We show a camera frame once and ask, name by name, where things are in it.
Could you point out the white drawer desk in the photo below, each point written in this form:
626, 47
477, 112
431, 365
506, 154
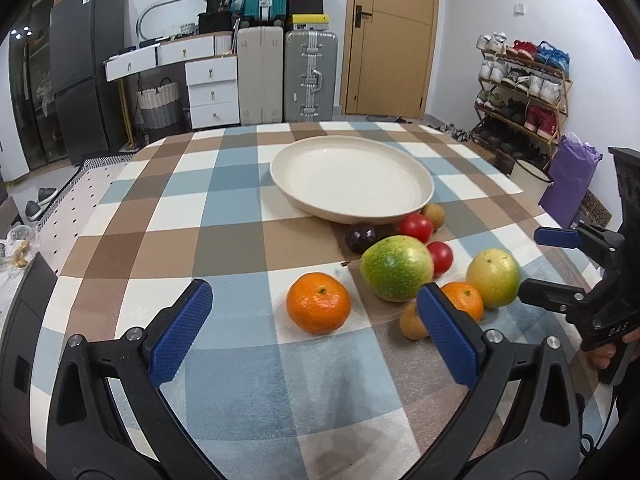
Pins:
210, 68

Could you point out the purple bag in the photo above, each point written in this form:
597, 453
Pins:
571, 171

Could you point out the checkered tablecloth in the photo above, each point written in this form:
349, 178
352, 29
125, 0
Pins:
299, 371

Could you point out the cream round plate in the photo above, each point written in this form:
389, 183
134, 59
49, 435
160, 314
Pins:
350, 180

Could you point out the wooden shoe rack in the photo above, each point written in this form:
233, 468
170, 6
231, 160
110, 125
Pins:
522, 105

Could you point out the dark cherry with stem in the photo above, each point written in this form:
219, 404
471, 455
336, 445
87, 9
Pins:
358, 240

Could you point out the grey slippers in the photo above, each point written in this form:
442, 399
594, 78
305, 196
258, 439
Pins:
34, 208

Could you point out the red cherry tomato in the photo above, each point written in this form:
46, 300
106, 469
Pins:
417, 226
442, 256

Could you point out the brown longan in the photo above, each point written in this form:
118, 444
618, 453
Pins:
410, 323
436, 214

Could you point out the right hand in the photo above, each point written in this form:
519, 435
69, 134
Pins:
601, 358

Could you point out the small orange mandarin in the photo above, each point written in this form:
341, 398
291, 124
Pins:
465, 298

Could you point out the wooden door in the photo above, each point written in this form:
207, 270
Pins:
389, 48

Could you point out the yellow green passion fruit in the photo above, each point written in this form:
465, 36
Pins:
496, 275

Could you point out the stacked shoe boxes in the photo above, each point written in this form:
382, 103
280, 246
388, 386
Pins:
307, 14

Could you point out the dark glass cabinet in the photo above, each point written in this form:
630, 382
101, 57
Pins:
31, 88

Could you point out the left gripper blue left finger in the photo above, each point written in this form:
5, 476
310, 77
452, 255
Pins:
86, 438

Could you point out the woven laundry basket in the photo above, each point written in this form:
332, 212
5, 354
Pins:
160, 106

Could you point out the beige suitcase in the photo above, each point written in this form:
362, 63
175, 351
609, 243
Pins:
260, 55

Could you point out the silver suitcase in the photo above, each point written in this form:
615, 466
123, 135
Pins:
310, 60

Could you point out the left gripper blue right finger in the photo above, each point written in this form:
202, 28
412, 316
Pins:
520, 417

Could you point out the black refrigerator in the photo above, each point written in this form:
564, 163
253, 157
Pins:
83, 35

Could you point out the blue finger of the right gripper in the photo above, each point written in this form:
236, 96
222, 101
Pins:
570, 236
554, 297

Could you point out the large green passion fruit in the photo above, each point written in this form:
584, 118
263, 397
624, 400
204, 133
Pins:
397, 267

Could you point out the large orange mandarin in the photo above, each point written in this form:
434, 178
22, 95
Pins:
318, 303

